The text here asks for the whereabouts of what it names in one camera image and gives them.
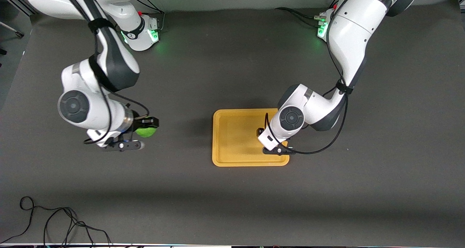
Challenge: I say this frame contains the black left arm base cables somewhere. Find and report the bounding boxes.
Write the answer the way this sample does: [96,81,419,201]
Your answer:
[274,0,344,28]

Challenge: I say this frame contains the dark grey table mat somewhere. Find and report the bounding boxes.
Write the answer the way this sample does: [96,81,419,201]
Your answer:
[0,0,465,247]

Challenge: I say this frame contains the black right arm wrist cable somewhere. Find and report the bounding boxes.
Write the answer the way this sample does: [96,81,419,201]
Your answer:
[54,0,150,145]

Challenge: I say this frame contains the black arm wrist cable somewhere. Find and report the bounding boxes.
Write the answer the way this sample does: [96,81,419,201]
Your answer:
[264,21,355,155]
[54,0,150,145]

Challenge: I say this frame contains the loose thin black cable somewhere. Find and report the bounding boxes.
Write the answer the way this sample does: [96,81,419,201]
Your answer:
[0,196,114,248]

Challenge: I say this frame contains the yellow rectangular plastic tray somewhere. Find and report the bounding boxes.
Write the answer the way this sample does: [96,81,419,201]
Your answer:
[212,108,290,167]

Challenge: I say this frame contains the black arm base cables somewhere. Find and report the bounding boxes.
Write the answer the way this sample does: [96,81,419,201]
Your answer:
[134,0,166,33]
[274,0,344,28]

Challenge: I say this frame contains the green apple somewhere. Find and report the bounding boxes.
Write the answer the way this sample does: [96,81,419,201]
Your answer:
[135,126,158,138]

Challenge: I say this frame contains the metal frame rail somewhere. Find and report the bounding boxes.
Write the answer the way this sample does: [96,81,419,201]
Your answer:
[0,0,37,16]

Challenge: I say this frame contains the black left arm wrist cable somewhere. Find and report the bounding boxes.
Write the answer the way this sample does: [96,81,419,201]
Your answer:
[264,21,355,155]

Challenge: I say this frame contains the black right arm base cables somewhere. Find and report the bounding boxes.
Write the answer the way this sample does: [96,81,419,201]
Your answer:
[134,0,166,33]

